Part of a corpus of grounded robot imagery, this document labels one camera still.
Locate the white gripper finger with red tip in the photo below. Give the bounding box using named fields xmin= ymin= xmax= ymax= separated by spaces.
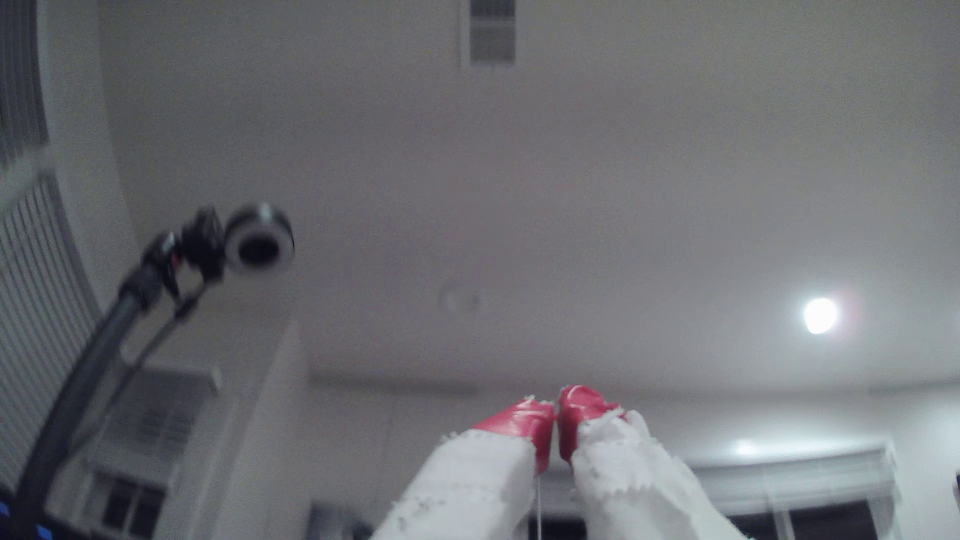
xmin=557 ymin=384 xmax=753 ymax=540
xmin=371 ymin=396 xmax=556 ymax=540

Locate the round ceiling light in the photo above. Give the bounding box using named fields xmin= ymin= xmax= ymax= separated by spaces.
xmin=801 ymin=296 xmax=841 ymax=336

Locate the round black silver webcam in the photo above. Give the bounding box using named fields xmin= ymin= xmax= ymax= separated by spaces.
xmin=223 ymin=202 xmax=296 ymax=275

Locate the grey ceiling air vent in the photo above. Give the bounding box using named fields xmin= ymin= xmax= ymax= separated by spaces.
xmin=461 ymin=0 xmax=519 ymax=69

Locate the grey slatted window blind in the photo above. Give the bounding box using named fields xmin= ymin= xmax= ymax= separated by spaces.
xmin=0 ymin=172 xmax=102 ymax=489
xmin=0 ymin=0 xmax=50 ymax=170

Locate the thin black webcam cable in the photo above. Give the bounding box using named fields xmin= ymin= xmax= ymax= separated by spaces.
xmin=71 ymin=281 xmax=211 ymax=451

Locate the black gooseneck camera stand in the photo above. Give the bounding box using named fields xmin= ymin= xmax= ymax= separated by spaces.
xmin=7 ymin=206 xmax=226 ymax=540

